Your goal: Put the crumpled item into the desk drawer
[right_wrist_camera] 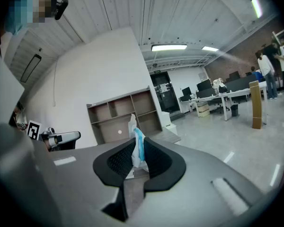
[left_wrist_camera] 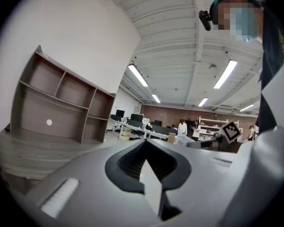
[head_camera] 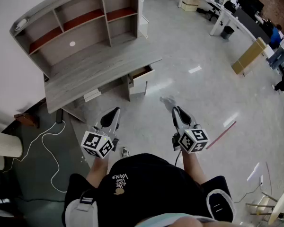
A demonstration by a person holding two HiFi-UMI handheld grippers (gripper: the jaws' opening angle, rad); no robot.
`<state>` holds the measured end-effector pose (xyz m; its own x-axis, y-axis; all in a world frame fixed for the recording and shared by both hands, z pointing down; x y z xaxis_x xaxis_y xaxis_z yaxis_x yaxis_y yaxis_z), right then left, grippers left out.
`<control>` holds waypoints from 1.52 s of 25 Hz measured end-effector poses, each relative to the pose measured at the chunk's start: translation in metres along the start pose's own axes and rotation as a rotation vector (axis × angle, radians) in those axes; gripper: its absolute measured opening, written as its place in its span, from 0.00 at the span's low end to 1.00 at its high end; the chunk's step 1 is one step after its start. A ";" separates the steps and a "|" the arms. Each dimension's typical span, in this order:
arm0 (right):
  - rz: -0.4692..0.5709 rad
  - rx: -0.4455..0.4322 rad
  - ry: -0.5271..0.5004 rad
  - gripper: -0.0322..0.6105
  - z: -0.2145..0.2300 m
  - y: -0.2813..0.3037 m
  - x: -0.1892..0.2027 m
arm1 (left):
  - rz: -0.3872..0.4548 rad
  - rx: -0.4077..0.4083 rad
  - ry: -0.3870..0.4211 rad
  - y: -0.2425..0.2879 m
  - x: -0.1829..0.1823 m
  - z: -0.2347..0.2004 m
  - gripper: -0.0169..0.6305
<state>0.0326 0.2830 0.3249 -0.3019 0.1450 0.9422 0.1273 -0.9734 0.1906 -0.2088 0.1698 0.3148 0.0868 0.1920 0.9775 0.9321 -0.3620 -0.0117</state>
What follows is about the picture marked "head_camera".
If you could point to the long cardboard box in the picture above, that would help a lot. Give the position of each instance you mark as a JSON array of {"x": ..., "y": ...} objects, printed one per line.
[{"x": 249, "y": 55}]

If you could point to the wooden stool frame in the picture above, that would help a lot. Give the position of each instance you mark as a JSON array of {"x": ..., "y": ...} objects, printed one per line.
[{"x": 272, "y": 206}]

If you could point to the white front wooden drawer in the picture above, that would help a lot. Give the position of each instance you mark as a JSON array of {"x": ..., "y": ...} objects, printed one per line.
[{"x": 142, "y": 79}]

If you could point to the person's black t-shirt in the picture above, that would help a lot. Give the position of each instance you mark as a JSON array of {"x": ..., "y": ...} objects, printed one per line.
[{"x": 151, "y": 188}]

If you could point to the white under-desk tray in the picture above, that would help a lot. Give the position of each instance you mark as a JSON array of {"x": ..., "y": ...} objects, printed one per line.
[{"x": 92, "y": 95}]

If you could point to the white plastic bag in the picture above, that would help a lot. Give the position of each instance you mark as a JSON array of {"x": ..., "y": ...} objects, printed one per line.
[{"x": 168, "y": 102}]

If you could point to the person's left forearm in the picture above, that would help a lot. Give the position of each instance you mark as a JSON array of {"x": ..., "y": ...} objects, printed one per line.
[{"x": 98, "y": 169}]

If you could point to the brown box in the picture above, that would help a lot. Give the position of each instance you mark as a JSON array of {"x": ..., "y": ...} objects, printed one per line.
[{"x": 26, "y": 120}]

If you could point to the white round device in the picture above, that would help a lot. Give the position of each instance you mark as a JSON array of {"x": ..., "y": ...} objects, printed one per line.
[{"x": 21, "y": 23}]

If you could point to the black waste bin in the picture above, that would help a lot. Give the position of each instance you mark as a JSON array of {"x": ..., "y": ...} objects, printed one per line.
[{"x": 227, "y": 32}]

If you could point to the red floor tape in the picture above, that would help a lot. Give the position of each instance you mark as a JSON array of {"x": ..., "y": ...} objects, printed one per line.
[{"x": 221, "y": 135}]

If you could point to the white cylinder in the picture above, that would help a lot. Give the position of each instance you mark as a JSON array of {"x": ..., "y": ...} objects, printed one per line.
[{"x": 4, "y": 143}]

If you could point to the person's left shoe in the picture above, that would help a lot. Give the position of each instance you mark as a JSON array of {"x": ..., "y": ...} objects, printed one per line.
[{"x": 125, "y": 152}]

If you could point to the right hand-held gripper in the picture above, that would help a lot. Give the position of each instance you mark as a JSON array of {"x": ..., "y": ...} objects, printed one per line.
[{"x": 192, "y": 139}]

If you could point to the long white desk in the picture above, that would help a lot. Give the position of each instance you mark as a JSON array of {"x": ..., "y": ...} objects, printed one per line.
[{"x": 223, "y": 14}]

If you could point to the grey wooden desk with hutch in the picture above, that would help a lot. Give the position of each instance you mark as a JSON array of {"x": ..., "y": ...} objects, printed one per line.
[{"x": 90, "y": 67}]

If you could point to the black desk partition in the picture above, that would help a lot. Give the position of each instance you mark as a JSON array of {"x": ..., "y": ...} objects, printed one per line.
[{"x": 251, "y": 23}]

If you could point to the black office chair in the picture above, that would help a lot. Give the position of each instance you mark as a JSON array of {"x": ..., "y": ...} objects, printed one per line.
[{"x": 209, "y": 12}]

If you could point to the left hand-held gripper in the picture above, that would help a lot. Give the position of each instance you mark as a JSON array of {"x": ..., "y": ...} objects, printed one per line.
[{"x": 97, "y": 143}]

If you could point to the white side cabinet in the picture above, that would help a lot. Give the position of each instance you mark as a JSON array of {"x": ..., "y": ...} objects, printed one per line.
[{"x": 144, "y": 20}]

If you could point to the person's right forearm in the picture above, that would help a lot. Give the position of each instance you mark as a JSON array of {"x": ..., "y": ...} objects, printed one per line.
[{"x": 194, "y": 169}]

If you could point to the pale yellow storage boxes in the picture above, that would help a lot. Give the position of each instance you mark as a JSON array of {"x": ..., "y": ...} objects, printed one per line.
[{"x": 190, "y": 2}]

